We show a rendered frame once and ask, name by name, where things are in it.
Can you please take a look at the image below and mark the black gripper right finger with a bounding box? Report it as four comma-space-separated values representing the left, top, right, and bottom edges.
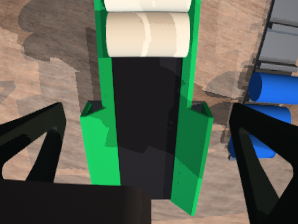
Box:
229, 103, 298, 224

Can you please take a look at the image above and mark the blue plastic bar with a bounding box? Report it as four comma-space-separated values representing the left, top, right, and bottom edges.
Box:
229, 133, 276, 158
244, 104, 291, 124
248, 72, 298, 105

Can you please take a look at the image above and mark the cream plastic bar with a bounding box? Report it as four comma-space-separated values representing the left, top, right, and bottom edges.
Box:
104, 0, 191, 12

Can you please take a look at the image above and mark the cream plastic cylinder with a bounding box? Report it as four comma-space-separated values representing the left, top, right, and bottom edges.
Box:
106, 11, 190, 57

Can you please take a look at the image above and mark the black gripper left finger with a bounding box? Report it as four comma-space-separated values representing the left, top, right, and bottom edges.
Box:
0, 102, 66, 182

